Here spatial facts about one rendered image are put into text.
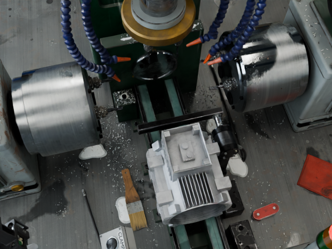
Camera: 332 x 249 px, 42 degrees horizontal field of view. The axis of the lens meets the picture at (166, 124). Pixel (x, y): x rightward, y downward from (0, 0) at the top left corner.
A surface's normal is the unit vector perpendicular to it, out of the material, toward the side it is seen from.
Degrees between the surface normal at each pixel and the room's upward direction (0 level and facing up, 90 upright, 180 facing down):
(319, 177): 1
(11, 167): 89
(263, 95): 73
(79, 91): 17
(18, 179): 89
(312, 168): 3
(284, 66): 39
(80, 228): 0
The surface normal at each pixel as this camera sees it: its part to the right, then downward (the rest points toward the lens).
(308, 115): 0.25, 0.86
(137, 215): -0.01, -0.44
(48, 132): 0.21, 0.50
